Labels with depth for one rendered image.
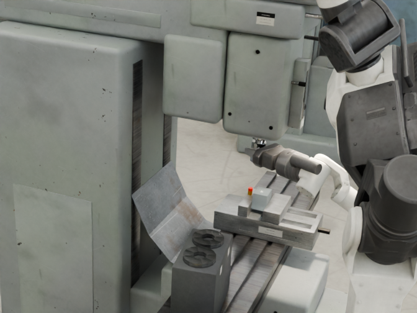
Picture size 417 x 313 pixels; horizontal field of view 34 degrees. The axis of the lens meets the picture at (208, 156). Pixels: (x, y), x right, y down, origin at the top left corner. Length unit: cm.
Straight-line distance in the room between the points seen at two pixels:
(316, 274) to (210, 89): 74
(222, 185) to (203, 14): 289
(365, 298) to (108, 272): 101
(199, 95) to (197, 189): 269
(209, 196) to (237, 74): 267
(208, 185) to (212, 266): 297
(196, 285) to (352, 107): 62
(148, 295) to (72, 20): 95
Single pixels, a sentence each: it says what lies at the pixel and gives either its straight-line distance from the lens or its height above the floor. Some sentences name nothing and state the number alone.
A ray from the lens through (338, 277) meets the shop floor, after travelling 390.
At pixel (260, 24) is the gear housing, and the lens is 193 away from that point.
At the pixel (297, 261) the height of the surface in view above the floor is 83.
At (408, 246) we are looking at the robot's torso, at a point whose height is 137.
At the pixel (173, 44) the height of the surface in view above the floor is 157.
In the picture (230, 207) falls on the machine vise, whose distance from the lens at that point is 237.
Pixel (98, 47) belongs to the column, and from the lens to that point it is 204.
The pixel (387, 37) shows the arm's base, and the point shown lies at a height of 173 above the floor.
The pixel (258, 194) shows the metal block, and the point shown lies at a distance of 232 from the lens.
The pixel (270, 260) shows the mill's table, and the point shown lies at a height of 91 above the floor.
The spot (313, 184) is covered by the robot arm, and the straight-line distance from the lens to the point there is 200.
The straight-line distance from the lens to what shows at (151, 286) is 242.
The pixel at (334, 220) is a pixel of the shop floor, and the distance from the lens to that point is 448.
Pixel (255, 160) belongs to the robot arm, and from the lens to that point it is 210.
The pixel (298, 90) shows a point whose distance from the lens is 205.
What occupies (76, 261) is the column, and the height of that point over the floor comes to 81.
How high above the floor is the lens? 207
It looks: 23 degrees down
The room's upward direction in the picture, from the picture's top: 3 degrees clockwise
